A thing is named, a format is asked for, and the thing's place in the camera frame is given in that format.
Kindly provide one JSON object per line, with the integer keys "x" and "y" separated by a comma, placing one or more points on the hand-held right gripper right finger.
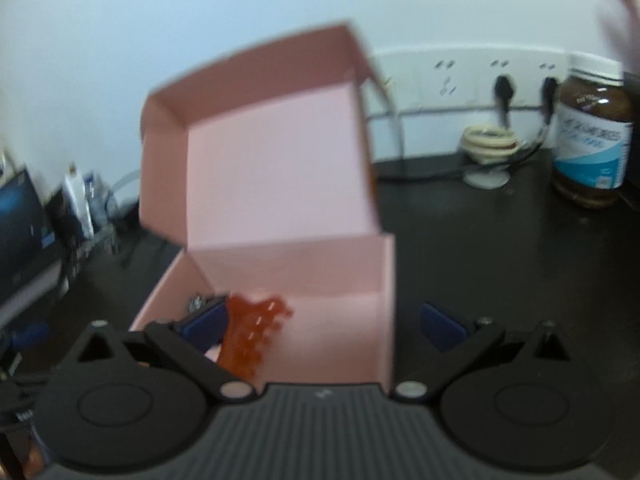
{"x": 440, "y": 327}

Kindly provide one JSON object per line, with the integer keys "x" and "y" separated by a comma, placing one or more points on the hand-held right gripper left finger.
{"x": 207, "y": 322}

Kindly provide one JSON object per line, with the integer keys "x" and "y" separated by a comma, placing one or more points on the orange hair claw clip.
{"x": 245, "y": 335}

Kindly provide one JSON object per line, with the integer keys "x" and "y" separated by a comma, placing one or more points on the pink cardboard box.
{"x": 280, "y": 170}

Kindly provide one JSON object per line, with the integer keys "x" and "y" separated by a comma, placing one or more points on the black desktop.
{"x": 475, "y": 240}

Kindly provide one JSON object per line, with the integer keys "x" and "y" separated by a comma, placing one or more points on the clear bottle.
{"x": 97, "y": 202}

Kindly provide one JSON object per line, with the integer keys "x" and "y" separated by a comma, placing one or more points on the white bottle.
{"x": 77, "y": 200}

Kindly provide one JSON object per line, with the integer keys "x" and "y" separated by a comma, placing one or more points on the brown supplement bottle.
{"x": 590, "y": 160}

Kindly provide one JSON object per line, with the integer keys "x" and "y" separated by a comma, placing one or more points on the black plug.
{"x": 550, "y": 92}
{"x": 504, "y": 92}

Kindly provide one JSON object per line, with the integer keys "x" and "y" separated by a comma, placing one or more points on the white wall socket strip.
{"x": 425, "y": 80}

